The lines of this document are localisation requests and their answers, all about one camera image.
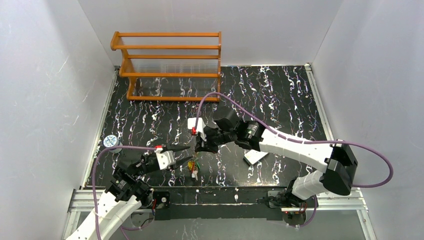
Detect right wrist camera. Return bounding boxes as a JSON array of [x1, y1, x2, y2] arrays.
[[187, 117, 206, 138]]

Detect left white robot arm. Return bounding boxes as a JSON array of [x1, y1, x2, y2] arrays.
[[68, 144, 191, 240]]

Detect orange wooden rack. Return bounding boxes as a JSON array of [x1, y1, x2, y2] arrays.
[[110, 31, 222, 102]]

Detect aluminium frame rail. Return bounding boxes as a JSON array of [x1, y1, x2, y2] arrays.
[[304, 63, 377, 240]]

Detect red white key ring bundle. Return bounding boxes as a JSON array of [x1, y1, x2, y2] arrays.
[[187, 158, 201, 181]]

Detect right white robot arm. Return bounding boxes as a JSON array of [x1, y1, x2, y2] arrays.
[[187, 108, 358, 202]]

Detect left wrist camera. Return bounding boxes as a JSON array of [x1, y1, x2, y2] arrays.
[[154, 144, 176, 170]]

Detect blue white round tin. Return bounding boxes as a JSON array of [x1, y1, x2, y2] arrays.
[[102, 134, 122, 154]]

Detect purple cable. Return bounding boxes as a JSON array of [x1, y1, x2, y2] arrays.
[[194, 92, 394, 228], [91, 145, 160, 240]]

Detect white card box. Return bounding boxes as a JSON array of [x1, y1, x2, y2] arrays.
[[243, 149, 269, 166]]

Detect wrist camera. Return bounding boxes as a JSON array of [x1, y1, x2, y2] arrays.
[[187, 117, 206, 138], [154, 144, 176, 170]]

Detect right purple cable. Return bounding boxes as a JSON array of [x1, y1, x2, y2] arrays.
[[194, 92, 394, 228]]

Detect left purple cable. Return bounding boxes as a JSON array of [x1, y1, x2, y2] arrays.
[[91, 145, 160, 240]]

